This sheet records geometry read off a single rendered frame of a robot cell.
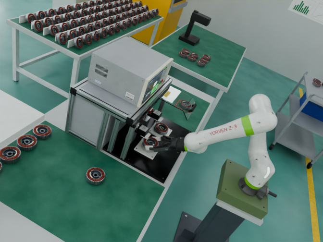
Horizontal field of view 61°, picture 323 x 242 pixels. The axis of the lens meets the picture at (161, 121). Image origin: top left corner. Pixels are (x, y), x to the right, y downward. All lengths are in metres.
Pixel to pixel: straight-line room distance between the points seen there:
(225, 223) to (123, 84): 1.25
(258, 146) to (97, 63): 1.15
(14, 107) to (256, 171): 1.41
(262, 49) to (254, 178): 5.35
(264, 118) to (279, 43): 5.45
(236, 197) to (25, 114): 1.34
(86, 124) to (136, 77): 0.47
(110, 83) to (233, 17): 5.42
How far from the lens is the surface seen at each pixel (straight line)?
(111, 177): 1.75
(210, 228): 2.26
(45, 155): 1.81
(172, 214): 2.67
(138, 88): 1.65
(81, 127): 1.87
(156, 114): 2.05
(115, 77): 1.70
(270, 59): 7.05
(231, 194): 1.90
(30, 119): 1.35
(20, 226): 1.55
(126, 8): 4.46
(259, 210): 1.96
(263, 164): 1.84
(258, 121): 1.56
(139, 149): 1.92
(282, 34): 6.90
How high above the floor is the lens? 2.09
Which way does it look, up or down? 36 degrees down
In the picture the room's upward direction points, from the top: 22 degrees clockwise
